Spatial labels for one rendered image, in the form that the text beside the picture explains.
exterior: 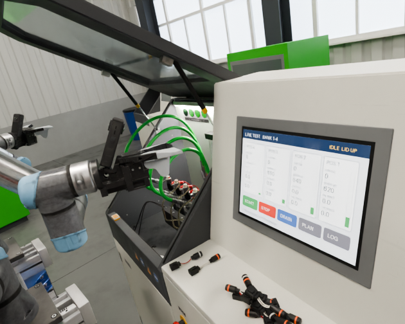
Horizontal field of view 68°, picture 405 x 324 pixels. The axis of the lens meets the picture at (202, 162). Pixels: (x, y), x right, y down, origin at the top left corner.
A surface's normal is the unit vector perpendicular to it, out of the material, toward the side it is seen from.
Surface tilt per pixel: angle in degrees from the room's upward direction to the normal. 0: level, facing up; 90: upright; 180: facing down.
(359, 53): 90
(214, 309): 0
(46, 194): 90
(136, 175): 82
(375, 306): 76
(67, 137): 90
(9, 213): 90
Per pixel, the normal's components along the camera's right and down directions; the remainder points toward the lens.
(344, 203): -0.83, 0.10
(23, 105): 0.66, 0.13
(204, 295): -0.18, -0.93
